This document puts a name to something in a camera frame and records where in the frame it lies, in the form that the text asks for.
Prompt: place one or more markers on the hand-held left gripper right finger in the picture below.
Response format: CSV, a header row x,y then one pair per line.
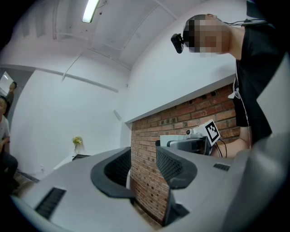
x,y
204,181

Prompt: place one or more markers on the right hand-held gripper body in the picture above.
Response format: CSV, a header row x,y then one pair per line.
x,y
211,132

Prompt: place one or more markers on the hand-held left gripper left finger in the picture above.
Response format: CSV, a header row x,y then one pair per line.
x,y
74,181

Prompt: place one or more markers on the person's right forearm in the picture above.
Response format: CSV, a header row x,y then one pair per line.
x,y
233,147

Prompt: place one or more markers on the clear glass vase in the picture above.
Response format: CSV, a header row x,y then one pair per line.
x,y
75,148

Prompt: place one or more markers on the yellow flower bouquet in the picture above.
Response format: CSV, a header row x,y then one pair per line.
x,y
77,140

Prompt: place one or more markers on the person's black shirt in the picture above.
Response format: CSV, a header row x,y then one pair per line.
x,y
256,79

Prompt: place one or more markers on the person's head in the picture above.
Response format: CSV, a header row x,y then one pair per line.
x,y
217,34

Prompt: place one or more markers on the ceiling light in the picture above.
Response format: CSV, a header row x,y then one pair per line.
x,y
90,10

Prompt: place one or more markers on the black head camera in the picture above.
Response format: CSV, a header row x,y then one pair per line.
x,y
177,43

